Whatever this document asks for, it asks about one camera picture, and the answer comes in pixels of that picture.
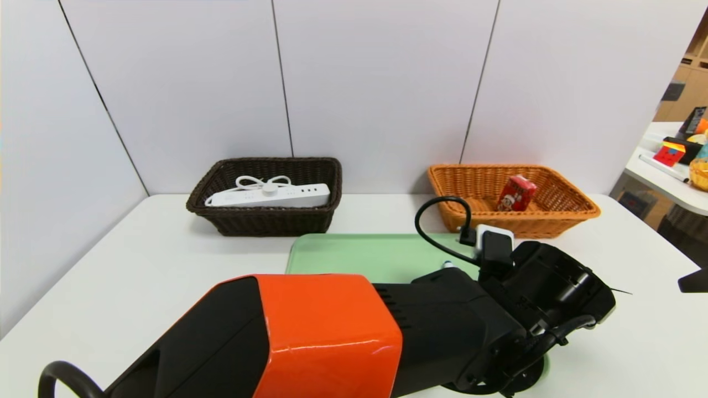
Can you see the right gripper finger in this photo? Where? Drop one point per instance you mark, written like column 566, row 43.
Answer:
column 697, row 283

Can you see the red milk drink carton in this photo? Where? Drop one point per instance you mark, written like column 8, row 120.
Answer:
column 517, row 193

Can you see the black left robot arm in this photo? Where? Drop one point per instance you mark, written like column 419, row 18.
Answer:
column 332, row 337

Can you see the orange wicker basket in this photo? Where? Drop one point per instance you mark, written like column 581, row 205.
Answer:
column 553, row 221

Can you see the dark brown wicker basket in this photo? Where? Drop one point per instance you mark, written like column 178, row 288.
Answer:
column 265, row 221

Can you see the white side table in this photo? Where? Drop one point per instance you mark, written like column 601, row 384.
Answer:
column 666, row 188

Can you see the yellow round object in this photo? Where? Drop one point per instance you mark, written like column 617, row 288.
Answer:
column 700, row 176

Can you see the white pen with black cap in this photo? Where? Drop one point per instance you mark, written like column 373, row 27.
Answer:
column 662, row 168

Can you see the colourful puzzle cube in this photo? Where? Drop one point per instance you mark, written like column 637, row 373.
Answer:
column 669, row 155

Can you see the black storage box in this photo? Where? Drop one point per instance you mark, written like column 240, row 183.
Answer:
column 692, row 151

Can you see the dark remote control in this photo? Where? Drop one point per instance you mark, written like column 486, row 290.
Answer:
column 693, row 121

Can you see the wooden shelf unit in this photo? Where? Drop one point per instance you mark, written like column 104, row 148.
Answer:
column 687, row 94

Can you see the light green plastic tray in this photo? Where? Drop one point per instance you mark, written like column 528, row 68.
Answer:
column 359, row 257

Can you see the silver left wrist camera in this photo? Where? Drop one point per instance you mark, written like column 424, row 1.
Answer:
column 495, row 240

